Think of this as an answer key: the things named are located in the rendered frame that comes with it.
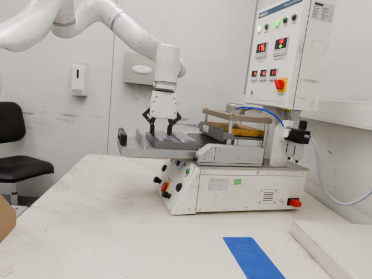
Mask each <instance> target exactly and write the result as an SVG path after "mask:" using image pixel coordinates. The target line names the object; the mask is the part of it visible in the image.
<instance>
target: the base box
mask: <svg viewBox="0 0 372 279"><path fill-rule="evenodd" d="M306 175H307V171H302V170H250V169H199V168H198V167H196V168H195V170H194V172H193V174H192V175H191V177H190V178H189V180H188V182H187V184H186V185H185V187H184V189H183V191H182V192H181V194H180V196H179V198H178V199H177V201H176V203H175V205H174V206H173V208H172V210H171V211H170V213H171V214H172V215H180V214H195V213H196V212H210V211H247V210H283V209H300V207H301V204H302V203H301V202H302V196H303V190H304V184H305V181H306Z"/></svg>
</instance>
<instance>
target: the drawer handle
mask: <svg viewBox="0 0 372 279"><path fill-rule="evenodd" d="M118 138H120V139H121V143H120V145H122V146H126V144H127V135H126V133H125V130H124V129H123V128H119V129H118Z"/></svg>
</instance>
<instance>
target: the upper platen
mask: <svg viewBox="0 0 372 279"><path fill-rule="evenodd" d="M206 123H209V124H211V125H214V126H217V127H220V128H223V129H225V132H226V133H227V132H228V126H229V123H226V122H212V121H206ZM232 133H233V134H234V138H233V139H235V140H254V141H262V138H263V134H264V131H263V130H260V129H257V128H253V127H250V126H246V125H242V124H239V123H238V121H234V122H233V127H232Z"/></svg>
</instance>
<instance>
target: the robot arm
mask: <svg viewBox="0 0 372 279"><path fill-rule="evenodd" d="M96 22H102V23H103V24H104V25H105V26H107V27H108V28H109V29H110V30H111V31H112V32H113V33H115V34H116V35H117V36H118V37H119V38H120V39H121V40H122V41H123V42H124V43H125V44H126V45H128V46H129V47H130V48H131V49H132V50H134V51H135V52H137V53H139V54H141V55H143V56H145V57H146V58H148V59H150V60H151V61H153V62H154V63H155V64H156V67H155V74H154V83H153V86H154V88H156V90H154V91H152V96H151V100H150V105H149V108H148V109H147V110H146V111H145V112H144V113H143V114H142V116H143V117H144V118H145V119H146V120H147V121H148V122H149V124H150V129H149V132H150V134H151V135H152V136H154V127H155V125H154V122H155V120H156V118H163V119H168V122H169V125H168V127H167V135H169V136H171V134H172V127H173V126H174V125H175V124H176V123H177V122H178V121H179V120H180V119H182V117H181V116H180V114H179V113H178V111H177V93H174V91H173V90H176V87H177V78H181V77H183V76H184V75H185V73H186V70H187V68H186V65H185V63H184V61H183V60H182V59H181V58H180V57H179V54H180V48H179V47H178V46H175V45H170V44H164V43H162V42H161V41H160V40H158V39H157V38H155V37H154V36H152V35H151V34H149V33H148V32H147V31H146V30H144V29H143V28H142V27H141V26H140V25H139V24H138V23H137V22H136V21H135V20H134V19H133V18H131V17H130V16H129V15H128V14H127V13H126V12H125V11H124V10H123V9H122V8H120V7H119V6H118V5H117V4H116V3H115V2H114V1H112V0H84V1H83V2H82V4H81V5H80V6H79V8H78V9H77V10H76V11H75V0H30V1H29V3H28V5H27V6H26V8H25V9H24V10H23V11H22V12H20V13H19V14H17V15H15V16H14V17H12V18H10V19H8V20H6V21H4V22H2V23H0V49H1V48H4V49H6V50H9V51H12V52H21V51H25V50H27V49H29V48H31V47H33V46H35V45H36V44H38V43H39V42H40V41H42V40H43V39H44V38H45V37H46V36H47V34H48V33H49V31H50V30H51V32H52V33H53V34H54V35H56V36H57V37H59V38H64V39H69V38H73V37H75V36H77V35H78V34H80V33H81V32H82V31H84V30H85V29H86V28H87V27H89V26H90V25H92V24H94V23H96ZM148 113H149V115H150V116H151V117H152V118H151V119H150V118H149V117H148V116H147V114H148ZM172 119H174V120H172Z"/></svg>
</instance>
